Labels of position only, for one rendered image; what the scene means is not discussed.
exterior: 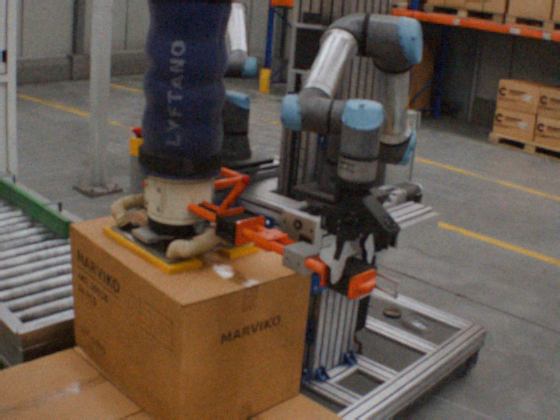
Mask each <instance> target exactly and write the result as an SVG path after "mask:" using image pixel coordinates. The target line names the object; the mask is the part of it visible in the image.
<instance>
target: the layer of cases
mask: <svg viewBox="0 0 560 420"><path fill-rule="evenodd" d="M0 420H154V418H153V417H152V416H151V415H150V414H149V413H148V412H147V411H146V410H145V409H142V408H141V407H140V406H139V405H138V404H137V403H136V402H135V401H134V399H133V398H132V397H131V396H130V395H128V394H127V393H126V392H125V391H124V390H123V389H122V388H121V387H120V386H119V385H118V384H117V383H116V382H115V381H114V380H113V379H111V378H110V377H109V376H108V375H107V374H106V373H105V372H104V371H103V370H102V368H101V367H100V366H99V365H98V364H97V363H96V362H95V361H93V360H92V359H91V358H90V357H89V356H88V355H87V354H86V353H85V352H84V351H83V350H82V349H81V348H80V347H79V346H77V347H74V348H73V350H72V349H67V350H65V351H62V352H60V353H59V352H57V353H55V354H52V355H49V356H45V357H43V358H40V359H35V360H33V361H30V362H26V363H24V364H22V365H17V366H14V367H12V368H10V367H9V368H8V369H6V370H1V371H0ZM242 420H345V419H343V418H342V417H341V416H340V415H339V416H338V415H336V414H335V413H333V412H332V411H330V410H328V409H325V407H323V406H321V405H320V404H318V403H317V402H313V401H312V400H310V399H308V398H307V397H306V396H305V395H303V394H301V393H300V394H298V396H296V397H293V398H291V399H289V400H287V401H285V402H283V403H279V404H277V405H275V406H273V407H271V408H269V409H267V410H265V411H262V412H259V413H257V414H255V415H253V416H251V417H248V418H246V419H242Z"/></svg>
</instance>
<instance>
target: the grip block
mask: <svg viewBox="0 0 560 420"><path fill-rule="evenodd" d="M257 225H261V226H263V227H264V225H265V216H264V215H261V214H259V213H257V212H255V211H252V210H250V209H248V208H245V212H244V207H243V206H241V207H236V208H231V209H226V210H222V211H217V212H216V215H215V230H214V235H216V236H218V237H220V238H222V239H224V240H226V241H228V242H230V243H232V244H234V243H235V245H236V246H239V245H243V244H246V243H250V242H253V241H251V240H248V239H246V238H244V237H242V235H241V232H242V230H243V229H244V228H247V229H250V230H252V231H254V230H255V227H256V226H257ZM254 232H255V231H254Z"/></svg>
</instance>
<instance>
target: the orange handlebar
mask: <svg viewBox="0 0 560 420"><path fill-rule="evenodd" d="M221 168H222V172H221V173H220V174H219V175H220V176H223V177H225V178H228V179H222V180H216V181H214V190H216V189H222V188H227V187H233V186H236V185H237V184H238V182H239V181H240V180H241V178H242V177H243V176H244V175H241V174H238V173H236V172H233V171H231V170H228V169H226V168H223V167H221ZM202 205H204V206H206V207H209V208H210V209H214V210H216V211H217V210H218V208H219V207H217V206H214V205H212V204H211V203H209V202H206V201H204V202H203V203H202ZM187 209H188V210H189V211H191V212H194V213H196V214H198V215H200V216H202V217H204V218H206V219H208V220H210V221H211V222H213V223H215V215H216V214H215V213H213V212H211V211H210V210H208V209H203V208H201V207H199V206H197V205H195V204H190V205H188V207H187ZM254 231H255V232H254ZM254 231H252V230H250V229H247V228H244V229H243V230H242V232H241V235H242V237H244V238H246V239H248V240H251V241H253V242H255V243H256V244H253V245H254V246H256V247H258V248H260V249H262V250H264V251H266V252H272V251H273V252H275V253H277V254H280V255H282V256H283V250H284V246H287V245H290V244H294V243H297V242H295V241H293V240H291V239H288V238H286V237H287V236H288V235H287V234H285V233H284V232H281V231H279V230H277V229H275V228H274V229H267V228H265V227H263V226H261V225H257V226H256V227H255V230H254ZM323 264H325V262H324V261H322V260H321V258H320V256H319V258H318V262H317V261H315V260H313V259H311V258H309V259H307V260H306V261H305V263H304V265H305V267H306V268H308V269H310V270H312V271H314V272H316V273H318V274H320V275H321V274H322V265H323ZM375 280H376V279H375V278H374V277H372V278H370V279H368V280H366V281H361V282H359V283H358V285H357V287H356V290H357V291H359V292H368V291H372V289H373V288H375V285H376V281H375Z"/></svg>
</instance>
